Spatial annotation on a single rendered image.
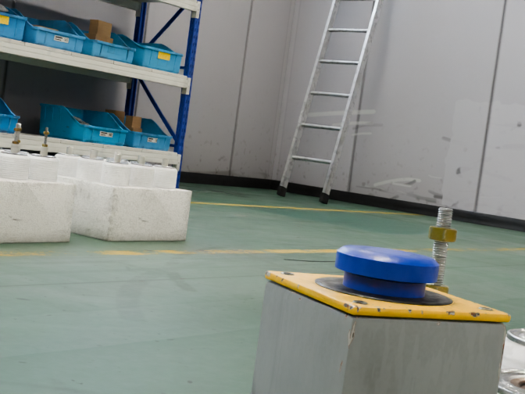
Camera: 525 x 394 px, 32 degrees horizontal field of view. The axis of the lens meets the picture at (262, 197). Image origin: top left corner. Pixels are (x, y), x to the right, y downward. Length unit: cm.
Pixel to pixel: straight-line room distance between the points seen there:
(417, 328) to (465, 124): 717
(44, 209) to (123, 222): 36
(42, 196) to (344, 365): 248
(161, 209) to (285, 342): 283
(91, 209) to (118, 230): 12
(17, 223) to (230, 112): 534
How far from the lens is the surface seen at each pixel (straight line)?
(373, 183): 785
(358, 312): 32
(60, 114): 607
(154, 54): 625
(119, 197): 302
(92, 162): 314
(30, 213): 276
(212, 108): 777
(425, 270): 35
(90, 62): 584
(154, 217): 316
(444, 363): 34
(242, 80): 804
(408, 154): 770
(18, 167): 275
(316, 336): 34
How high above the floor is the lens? 36
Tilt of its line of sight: 3 degrees down
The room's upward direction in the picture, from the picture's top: 8 degrees clockwise
